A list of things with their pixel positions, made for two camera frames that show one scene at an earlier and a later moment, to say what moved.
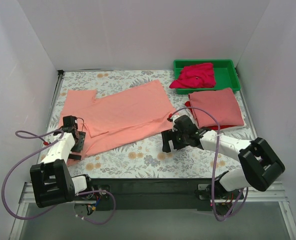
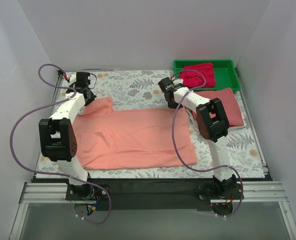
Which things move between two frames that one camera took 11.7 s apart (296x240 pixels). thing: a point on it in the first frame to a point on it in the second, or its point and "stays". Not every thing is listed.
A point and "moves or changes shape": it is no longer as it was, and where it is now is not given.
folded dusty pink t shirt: (222, 103) stays
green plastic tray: (225, 72) stays
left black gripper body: (80, 142) to (88, 96)
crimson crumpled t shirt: (199, 75) stays
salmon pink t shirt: (117, 118) moves or changes shape
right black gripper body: (172, 141) to (171, 99)
